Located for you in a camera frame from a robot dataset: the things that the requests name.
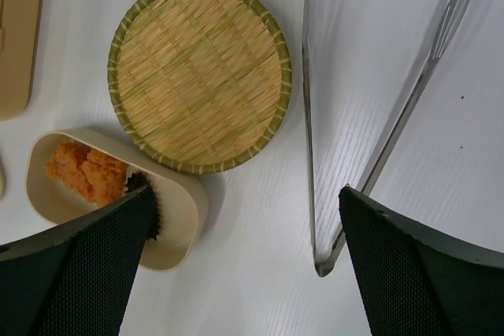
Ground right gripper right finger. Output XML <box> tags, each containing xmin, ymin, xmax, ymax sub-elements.
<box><xmin>339</xmin><ymin>186</ymin><xmax>503</xmax><ymax>335</ymax></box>

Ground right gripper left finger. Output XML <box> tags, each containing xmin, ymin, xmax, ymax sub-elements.
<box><xmin>1</xmin><ymin>186</ymin><xmax>156</xmax><ymax>335</ymax></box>

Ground black sea cucumber food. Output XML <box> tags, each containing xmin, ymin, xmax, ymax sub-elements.
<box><xmin>124</xmin><ymin>172</ymin><xmax>161</xmax><ymax>241</ymax></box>

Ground beige lunch box container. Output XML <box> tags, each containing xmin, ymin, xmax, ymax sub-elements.
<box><xmin>26</xmin><ymin>127</ymin><xmax>209</xmax><ymax>271</ymax></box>

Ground metal food tongs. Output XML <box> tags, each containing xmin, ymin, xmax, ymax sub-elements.
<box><xmin>302</xmin><ymin>0</ymin><xmax>470</xmax><ymax>278</ymax></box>

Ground orange lunch box lid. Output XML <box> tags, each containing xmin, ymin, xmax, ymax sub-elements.
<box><xmin>1</xmin><ymin>0</ymin><xmax>40</xmax><ymax>120</ymax></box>

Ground orange fried chicken piece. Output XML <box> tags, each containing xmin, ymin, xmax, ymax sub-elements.
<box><xmin>46</xmin><ymin>140</ymin><xmax>92</xmax><ymax>200</ymax></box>

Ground round woven bamboo tray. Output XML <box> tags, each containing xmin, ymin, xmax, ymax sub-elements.
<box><xmin>107</xmin><ymin>0</ymin><xmax>292</xmax><ymax>175</ymax></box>

